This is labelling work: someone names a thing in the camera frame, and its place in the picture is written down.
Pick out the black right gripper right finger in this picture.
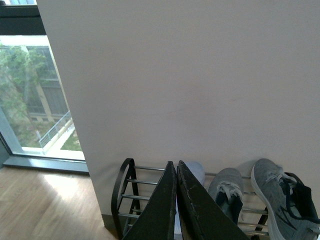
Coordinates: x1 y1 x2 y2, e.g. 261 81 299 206
176 160 248 240

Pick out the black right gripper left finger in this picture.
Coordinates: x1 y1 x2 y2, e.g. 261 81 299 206
123 161 177 240

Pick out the black metal shoe rack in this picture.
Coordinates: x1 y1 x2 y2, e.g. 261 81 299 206
111 158 269 240

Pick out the grey sneaker white sole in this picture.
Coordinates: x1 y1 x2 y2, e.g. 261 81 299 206
250 158 320 240

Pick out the light blue rubber slipper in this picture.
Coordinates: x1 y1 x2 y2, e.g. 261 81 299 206
173 161 205 240

